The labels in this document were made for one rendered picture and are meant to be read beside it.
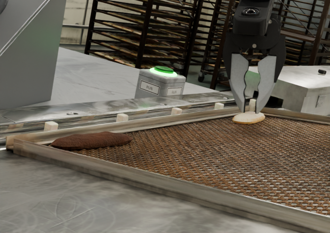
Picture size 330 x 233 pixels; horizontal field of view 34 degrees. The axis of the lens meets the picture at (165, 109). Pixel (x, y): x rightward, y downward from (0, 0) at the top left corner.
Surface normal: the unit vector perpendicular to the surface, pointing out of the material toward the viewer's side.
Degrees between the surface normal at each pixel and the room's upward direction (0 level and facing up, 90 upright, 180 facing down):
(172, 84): 90
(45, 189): 10
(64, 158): 90
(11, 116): 0
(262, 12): 24
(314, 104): 90
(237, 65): 86
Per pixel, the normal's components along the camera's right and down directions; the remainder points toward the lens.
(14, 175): 0.06, -0.99
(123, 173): -0.60, 0.07
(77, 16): 0.78, 0.30
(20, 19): -0.10, -0.64
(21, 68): 0.90, 0.27
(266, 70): -0.22, 0.11
